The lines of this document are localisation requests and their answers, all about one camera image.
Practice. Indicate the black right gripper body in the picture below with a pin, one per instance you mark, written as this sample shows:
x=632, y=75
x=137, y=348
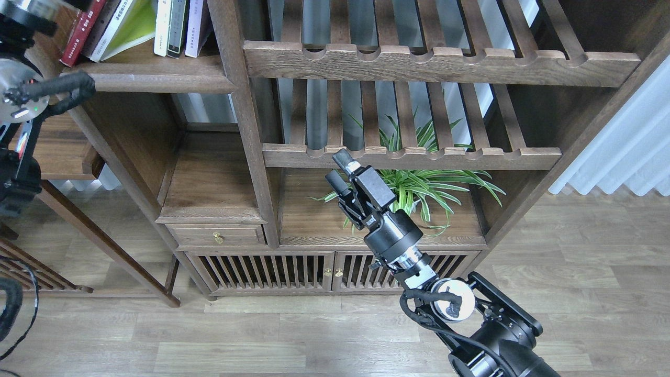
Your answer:
x=390, y=234

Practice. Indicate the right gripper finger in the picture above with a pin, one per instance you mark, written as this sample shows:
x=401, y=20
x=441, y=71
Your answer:
x=341, y=188
x=371, y=192

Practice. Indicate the yellow green book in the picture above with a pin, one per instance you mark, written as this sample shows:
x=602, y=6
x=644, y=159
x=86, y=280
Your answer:
x=125, y=24

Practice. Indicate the dark maroon book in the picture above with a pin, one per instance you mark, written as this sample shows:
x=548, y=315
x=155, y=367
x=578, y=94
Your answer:
x=101, y=23

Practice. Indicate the red book with photos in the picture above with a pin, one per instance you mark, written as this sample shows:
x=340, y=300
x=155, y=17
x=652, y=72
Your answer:
x=80, y=32

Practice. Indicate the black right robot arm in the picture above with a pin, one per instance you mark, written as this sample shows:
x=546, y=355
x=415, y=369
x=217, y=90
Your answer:
x=487, y=333

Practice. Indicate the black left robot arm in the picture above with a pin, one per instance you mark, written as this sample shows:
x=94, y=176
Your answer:
x=21, y=20

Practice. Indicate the green spider plant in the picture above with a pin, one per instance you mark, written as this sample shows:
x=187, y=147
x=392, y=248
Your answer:
x=414, y=187

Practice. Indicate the brass cabinet door knobs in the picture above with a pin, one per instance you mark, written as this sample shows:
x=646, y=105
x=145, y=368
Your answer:
x=337, y=272

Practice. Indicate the dark wooden bookshelf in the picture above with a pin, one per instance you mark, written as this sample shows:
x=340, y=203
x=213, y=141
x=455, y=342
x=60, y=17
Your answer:
x=239, y=141

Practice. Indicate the lavender upright book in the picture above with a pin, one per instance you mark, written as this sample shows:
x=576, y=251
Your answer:
x=198, y=28

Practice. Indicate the dark green upright book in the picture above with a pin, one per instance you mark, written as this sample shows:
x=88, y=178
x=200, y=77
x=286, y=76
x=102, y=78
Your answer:
x=177, y=26

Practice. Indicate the white upright book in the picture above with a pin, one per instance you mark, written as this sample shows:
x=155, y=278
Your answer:
x=162, y=21

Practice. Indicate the white curtain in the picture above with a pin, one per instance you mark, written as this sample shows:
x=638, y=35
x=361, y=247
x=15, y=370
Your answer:
x=631, y=151

